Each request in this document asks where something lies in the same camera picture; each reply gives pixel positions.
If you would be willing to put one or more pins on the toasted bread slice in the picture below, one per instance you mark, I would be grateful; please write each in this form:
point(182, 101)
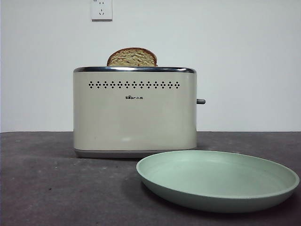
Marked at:
point(131, 57)

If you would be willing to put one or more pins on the pale green round plate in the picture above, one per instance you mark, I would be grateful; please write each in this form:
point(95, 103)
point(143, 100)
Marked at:
point(211, 174)

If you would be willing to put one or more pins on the cream toaster with chrome top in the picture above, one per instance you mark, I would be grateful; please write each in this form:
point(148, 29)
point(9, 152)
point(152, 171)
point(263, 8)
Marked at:
point(131, 122)

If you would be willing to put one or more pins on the grey toaster lever knob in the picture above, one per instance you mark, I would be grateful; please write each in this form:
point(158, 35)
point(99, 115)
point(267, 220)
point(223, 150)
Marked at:
point(201, 101)

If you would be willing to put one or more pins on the white wall power socket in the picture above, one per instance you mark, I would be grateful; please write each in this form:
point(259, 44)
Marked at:
point(101, 10)

